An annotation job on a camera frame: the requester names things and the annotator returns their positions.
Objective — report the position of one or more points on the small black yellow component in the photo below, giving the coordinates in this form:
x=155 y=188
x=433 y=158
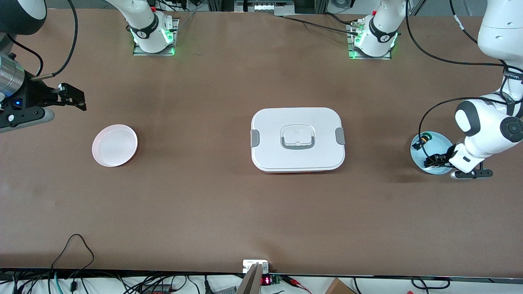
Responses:
x=424 y=140

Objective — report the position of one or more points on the red clip leads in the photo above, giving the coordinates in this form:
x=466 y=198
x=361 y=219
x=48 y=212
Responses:
x=294 y=281

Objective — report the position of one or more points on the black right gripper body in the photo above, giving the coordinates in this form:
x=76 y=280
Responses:
x=33 y=94

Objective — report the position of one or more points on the brown cardboard piece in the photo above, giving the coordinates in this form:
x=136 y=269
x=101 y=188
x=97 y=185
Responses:
x=339 y=288

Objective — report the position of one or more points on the pink round plate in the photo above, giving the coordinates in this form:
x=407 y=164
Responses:
x=114 y=147

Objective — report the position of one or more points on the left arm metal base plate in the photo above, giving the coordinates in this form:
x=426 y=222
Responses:
x=367 y=58

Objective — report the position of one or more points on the white lidded lunch box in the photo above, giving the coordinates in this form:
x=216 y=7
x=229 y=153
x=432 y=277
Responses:
x=269 y=155

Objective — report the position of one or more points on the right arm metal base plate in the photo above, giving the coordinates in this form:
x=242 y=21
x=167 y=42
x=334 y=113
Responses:
x=176 y=28

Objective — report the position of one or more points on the red LED display module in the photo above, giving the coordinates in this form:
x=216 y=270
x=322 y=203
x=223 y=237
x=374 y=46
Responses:
x=265 y=281

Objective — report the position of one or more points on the light blue round plate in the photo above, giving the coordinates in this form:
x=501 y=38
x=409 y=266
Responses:
x=439 y=143

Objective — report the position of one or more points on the grey slanted bar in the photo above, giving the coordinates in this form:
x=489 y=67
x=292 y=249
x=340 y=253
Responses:
x=251 y=283

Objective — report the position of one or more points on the small white box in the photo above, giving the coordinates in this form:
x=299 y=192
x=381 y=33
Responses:
x=249 y=265

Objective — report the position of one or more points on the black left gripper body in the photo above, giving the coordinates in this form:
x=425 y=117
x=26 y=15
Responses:
x=442 y=157

